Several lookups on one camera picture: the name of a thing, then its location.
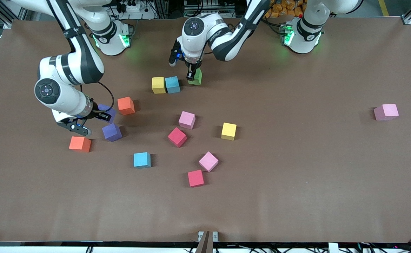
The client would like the purple foam cube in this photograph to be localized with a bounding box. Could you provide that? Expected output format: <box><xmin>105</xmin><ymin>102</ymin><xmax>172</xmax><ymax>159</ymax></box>
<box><xmin>98</xmin><ymin>104</ymin><xmax>117</xmax><ymax>124</ymax></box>
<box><xmin>102</xmin><ymin>123</ymin><xmax>123</xmax><ymax>142</ymax></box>

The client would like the green foam cube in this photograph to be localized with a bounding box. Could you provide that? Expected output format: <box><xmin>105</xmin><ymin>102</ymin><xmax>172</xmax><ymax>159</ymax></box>
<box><xmin>187</xmin><ymin>68</ymin><xmax>203</xmax><ymax>86</ymax></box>

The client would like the cyan foam cube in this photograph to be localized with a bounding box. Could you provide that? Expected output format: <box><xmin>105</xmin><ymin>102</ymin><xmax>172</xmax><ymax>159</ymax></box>
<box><xmin>165</xmin><ymin>76</ymin><xmax>181</xmax><ymax>94</ymax></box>
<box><xmin>133</xmin><ymin>152</ymin><xmax>152</xmax><ymax>169</ymax></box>

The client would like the yellow foam cube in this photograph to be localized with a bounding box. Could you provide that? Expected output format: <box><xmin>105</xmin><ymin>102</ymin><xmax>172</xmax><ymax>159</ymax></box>
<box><xmin>152</xmin><ymin>77</ymin><xmax>166</xmax><ymax>94</ymax></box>
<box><xmin>221</xmin><ymin>123</ymin><xmax>237</xmax><ymax>141</ymax></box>

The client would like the orange foam cube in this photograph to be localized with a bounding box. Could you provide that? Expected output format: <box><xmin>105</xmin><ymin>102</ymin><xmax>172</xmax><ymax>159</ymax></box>
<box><xmin>68</xmin><ymin>137</ymin><xmax>92</xmax><ymax>153</ymax></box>
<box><xmin>117</xmin><ymin>97</ymin><xmax>135</xmax><ymax>116</ymax></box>

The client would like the pink foam cube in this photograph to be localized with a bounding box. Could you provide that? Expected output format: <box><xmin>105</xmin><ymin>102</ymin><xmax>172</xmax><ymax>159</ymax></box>
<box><xmin>199</xmin><ymin>151</ymin><xmax>219</xmax><ymax>173</ymax></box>
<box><xmin>178</xmin><ymin>111</ymin><xmax>196</xmax><ymax>130</ymax></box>

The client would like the white power strip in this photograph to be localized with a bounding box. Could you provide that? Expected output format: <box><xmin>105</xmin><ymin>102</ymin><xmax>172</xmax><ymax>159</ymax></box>
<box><xmin>184</xmin><ymin>0</ymin><xmax>243</xmax><ymax>18</ymax></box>
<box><xmin>116</xmin><ymin>0</ymin><xmax>157</xmax><ymax>20</ymax></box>

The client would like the red foam cube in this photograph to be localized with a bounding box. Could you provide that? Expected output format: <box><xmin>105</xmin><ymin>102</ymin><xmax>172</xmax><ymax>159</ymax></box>
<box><xmin>167</xmin><ymin>127</ymin><xmax>187</xmax><ymax>148</ymax></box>
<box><xmin>187</xmin><ymin>170</ymin><xmax>205</xmax><ymax>188</ymax></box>

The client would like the pile of orange packets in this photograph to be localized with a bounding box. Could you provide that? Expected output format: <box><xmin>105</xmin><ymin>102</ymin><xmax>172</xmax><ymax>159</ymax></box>
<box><xmin>265</xmin><ymin>0</ymin><xmax>306</xmax><ymax>19</ymax></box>

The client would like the pale mauve foam cube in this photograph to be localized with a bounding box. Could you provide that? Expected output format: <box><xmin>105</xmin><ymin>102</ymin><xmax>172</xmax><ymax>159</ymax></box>
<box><xmin>373</xmin><ymin>104</ymin><xmax>399</xmax><ymax>121</ymax></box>

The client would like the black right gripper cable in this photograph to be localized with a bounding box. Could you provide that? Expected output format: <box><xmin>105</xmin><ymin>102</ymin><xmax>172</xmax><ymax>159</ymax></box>
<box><xmin>97</xmin><ymin>82</ymin><xmax>115</xmax><ymax>113</ymax></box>

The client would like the small metal bracket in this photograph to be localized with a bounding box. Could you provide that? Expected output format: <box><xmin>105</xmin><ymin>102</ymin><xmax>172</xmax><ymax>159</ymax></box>
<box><xmin>198</xmin><ymin>231</ymin><xmax>218</xmax><ymax>242</ymax></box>

